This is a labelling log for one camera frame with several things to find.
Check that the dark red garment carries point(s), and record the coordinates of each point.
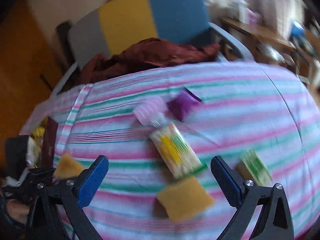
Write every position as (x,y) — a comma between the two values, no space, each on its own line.
(146,54)

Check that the pink plastic bottle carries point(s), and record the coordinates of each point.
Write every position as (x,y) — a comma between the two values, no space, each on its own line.
(151,111)

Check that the blue yellow grey chair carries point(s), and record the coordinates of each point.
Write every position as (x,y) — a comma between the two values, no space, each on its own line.
(118,24)

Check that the wooden desk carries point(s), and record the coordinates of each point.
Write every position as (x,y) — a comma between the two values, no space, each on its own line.
(257,34)

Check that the flat yellow sponge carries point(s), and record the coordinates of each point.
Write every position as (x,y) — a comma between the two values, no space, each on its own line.
(185,199)

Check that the white carton on desk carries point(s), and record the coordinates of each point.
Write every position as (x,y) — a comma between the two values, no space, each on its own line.
(238,10)

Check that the pink box on desk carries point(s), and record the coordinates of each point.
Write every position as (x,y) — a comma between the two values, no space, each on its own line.
(253,17)

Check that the dark red storage box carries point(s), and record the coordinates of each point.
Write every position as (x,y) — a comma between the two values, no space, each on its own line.
(41,144)

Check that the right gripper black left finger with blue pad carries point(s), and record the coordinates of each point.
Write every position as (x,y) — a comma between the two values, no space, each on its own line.
(73,194)

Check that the green bordered snack packet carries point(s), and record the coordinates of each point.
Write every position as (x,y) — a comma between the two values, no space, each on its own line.
(177,154)

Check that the person's left hand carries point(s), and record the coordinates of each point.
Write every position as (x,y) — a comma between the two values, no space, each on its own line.
(17,210)

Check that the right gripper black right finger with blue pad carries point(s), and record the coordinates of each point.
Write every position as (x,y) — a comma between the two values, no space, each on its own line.
(274,221)

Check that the green tea box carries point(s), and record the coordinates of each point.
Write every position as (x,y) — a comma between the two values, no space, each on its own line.
(250,167)

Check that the purple snack pouch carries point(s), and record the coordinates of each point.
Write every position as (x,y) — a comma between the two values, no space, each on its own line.
(183,103)

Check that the yellow sponge block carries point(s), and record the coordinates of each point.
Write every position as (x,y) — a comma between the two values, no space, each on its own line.
(67,167)

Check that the striped bed cover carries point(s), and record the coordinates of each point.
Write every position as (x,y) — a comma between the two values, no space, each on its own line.
(225,109)

